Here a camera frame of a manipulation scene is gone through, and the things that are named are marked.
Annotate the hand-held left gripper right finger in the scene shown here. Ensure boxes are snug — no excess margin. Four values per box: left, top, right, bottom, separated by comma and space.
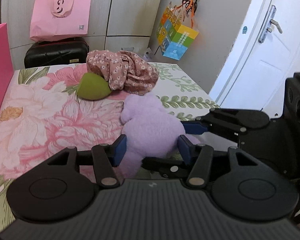
177, 134, 273, 188

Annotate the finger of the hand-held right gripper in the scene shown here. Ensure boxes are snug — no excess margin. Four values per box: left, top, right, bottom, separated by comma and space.
180, 108, 270, 143
141, 156, 194, 180

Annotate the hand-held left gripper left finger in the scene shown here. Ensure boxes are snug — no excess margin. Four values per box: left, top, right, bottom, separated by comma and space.
32, 134, 127, 188

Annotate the purple plush toy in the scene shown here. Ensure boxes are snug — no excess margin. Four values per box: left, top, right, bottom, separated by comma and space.
120, 94, 200, 179

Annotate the green plush toy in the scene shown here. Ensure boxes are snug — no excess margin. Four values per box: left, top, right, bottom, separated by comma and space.
76, 72, 112, 102

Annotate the white door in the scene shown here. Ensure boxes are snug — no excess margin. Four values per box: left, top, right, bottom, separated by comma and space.
210, 0, 300, 120

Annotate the floral pink cloth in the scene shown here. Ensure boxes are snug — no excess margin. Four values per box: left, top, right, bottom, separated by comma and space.
86, 49, 160, 97

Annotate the floral sheet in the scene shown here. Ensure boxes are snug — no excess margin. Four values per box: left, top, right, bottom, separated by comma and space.
0, 62, 222, 233

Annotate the colourful gift bag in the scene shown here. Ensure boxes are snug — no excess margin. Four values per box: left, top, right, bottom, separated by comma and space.
156, 5, 200, 60

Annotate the black suitcase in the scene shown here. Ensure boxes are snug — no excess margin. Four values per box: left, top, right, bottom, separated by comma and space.
24, 37, 90, 69

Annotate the white wardrobe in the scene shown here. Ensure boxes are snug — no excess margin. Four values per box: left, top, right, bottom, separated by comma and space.
1, 0, 165, 68

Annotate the pink paper bag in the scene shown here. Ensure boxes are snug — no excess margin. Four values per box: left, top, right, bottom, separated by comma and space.
29, 0, 92, 43

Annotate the metal door handle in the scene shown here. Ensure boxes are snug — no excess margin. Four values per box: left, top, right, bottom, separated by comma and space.
258, 5, 283, 43

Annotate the orange lanyard bundle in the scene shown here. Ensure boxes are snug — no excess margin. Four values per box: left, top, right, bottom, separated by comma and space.
181, 0, 203, 28

